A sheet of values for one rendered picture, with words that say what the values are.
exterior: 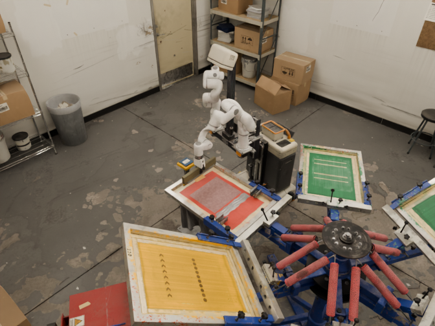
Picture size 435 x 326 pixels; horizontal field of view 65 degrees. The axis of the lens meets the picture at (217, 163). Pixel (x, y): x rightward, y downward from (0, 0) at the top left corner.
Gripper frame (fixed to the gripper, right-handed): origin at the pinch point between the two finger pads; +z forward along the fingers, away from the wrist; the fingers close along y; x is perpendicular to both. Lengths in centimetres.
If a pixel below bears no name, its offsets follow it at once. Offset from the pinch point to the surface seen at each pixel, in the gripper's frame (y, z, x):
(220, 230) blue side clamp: -53, 9, 31
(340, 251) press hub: -133, -20, 12
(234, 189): -28.0, 14.9, -14.6
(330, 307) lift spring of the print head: -145, -3, 37
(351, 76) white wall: 35, 51, -379
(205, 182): -3.0, 14.8, -3.7
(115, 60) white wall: 321, 27, -123
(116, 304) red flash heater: -53, -1, 119
